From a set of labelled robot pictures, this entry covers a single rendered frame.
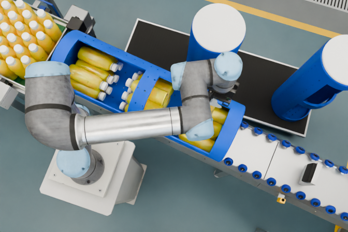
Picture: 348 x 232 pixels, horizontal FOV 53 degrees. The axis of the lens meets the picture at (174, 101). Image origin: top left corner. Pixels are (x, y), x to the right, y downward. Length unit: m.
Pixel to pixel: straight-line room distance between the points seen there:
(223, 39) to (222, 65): 0.89
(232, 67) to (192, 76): 0.11
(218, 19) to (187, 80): 0.97
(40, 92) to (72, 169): 0.44
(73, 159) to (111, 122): 0.44
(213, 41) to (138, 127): 1.00
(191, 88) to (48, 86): 0.37
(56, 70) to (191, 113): 0.37
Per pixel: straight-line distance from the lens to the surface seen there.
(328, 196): 1.90
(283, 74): 2.81
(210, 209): 2.68
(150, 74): 1.52
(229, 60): 0.93
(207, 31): 1.82
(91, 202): 1.54
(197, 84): 0.92
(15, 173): 2.89
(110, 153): 1.51
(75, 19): 1.94
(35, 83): 0.95
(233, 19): 1.87
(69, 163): 1.31
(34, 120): 0.92
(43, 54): 1.87
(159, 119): 0.88
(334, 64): 1.93
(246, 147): 1.79
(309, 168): 1.74
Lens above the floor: 2.66
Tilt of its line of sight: 75 degrees down
